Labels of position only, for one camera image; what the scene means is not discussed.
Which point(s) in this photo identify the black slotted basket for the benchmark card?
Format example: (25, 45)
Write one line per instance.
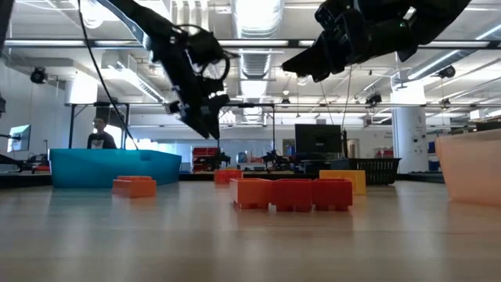
(379, 170)

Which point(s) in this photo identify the large black monitor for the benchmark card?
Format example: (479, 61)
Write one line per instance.
(318, 139)

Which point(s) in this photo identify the small lit monitor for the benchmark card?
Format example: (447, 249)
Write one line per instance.
(19, 138)

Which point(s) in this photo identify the yellow toy block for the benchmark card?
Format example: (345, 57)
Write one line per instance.
(358, 182)

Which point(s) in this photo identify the distant black rig frame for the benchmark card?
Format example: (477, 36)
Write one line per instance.
(71, 125)
(246, 105)

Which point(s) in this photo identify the silver ceiling duct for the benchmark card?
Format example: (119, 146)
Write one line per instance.
(256, 15)

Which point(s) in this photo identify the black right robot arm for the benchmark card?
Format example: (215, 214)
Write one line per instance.
(438, 19)

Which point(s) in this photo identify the black aluminium rig frame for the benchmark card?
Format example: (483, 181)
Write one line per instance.
(195, 177)

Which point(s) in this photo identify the translucent orange plastic bin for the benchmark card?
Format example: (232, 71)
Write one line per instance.
(473, 168)

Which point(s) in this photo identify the orange toy block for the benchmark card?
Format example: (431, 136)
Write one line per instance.
(227, 177)
(134, 188)

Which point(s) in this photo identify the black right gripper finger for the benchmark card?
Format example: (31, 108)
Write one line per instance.
(309, 58)
(323, 72)

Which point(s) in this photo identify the light red toy block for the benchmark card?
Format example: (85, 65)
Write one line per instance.
(250, 192)

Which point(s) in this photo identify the red storage shelf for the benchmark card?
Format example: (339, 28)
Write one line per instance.
(203, 152)

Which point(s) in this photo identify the black ceiling camera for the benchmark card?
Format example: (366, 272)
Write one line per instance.
(373, 98)
(38, 75)
(446, 71)

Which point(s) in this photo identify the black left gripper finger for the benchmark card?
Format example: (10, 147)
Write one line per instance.
(195, 117)
(217, 111)

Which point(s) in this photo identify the blue plastic bin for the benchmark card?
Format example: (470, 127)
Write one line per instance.
(109, 168)

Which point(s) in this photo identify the person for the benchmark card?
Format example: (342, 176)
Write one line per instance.
(101, 141)

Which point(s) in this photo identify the white round column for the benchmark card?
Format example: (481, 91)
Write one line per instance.
(409, 133)

